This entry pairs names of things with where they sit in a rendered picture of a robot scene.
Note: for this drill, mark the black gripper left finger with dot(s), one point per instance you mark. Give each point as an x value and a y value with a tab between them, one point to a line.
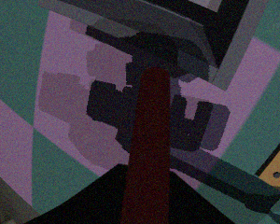
99	203

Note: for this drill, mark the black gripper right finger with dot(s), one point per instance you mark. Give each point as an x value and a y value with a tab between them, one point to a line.
186	206

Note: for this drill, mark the dark red peg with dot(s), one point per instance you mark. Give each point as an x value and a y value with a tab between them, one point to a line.
147	188

